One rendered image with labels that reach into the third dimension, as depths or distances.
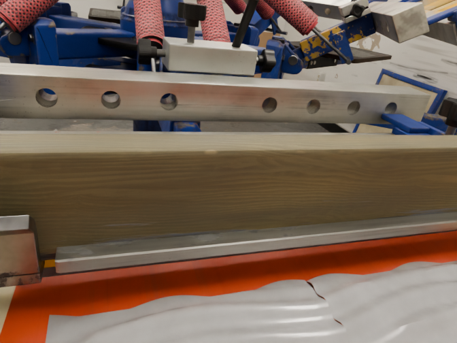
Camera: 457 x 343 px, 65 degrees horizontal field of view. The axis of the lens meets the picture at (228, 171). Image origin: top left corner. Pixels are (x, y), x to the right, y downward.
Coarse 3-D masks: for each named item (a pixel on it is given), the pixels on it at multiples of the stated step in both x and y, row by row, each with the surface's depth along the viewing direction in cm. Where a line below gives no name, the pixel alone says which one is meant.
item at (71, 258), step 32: (320, 224) 28; (352, 224) 29; (384, 224) 29; (416, 224) 30; (448, 224) 31; (64, 256) 22; (96, 256) 22; (128, 256) 22; (160, 256) 23; (192, 256) 24
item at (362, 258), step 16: (384, 240) 34; (400, 240) 35; (416, 240) 35; (432, 240) 35; (448, 240) 36; (288, 256) 30; (304, 256) 31; (320, 256) 31; (336, 256) 31; (352, 256) 32; (368, 256) 32; (384, 256) 32; (400, 256) 32; (416, 256) 33; (432, 256) 33; (448, 256) 33; (304, 272) 29; (320, 272) 29; (336, 272) 29; (352, 272) 30; (368, 272) 30; (336, 320) 25
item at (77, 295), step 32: (256, 256) 30; (32, 288) 24; (64, 288) 24; (96, 288) 25; (128, 288) 25; (160, 288) 26; (192, 288) 26; (224, 288) 26; (256, 288) 27; (32, 320) 22
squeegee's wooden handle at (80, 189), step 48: (0, 144) 19; (48, 144) 20; (96, 144) 21; (144, 144) 22; (192, 144) 22; (240, 144) 23; (288, 144) 24; (336, 144) 26; (384, 144) 27; (432, 144) 29; (0, 192) 20; (48, 192) 20; (96, 192) 21; (144, 192) 22; (192, 192) 23; (240, 192) 24; (288, 192) 26; (336, 192) 27; (384, 192) 29; (432, 192) 30; (48, 240) 22; (96, 240) 23
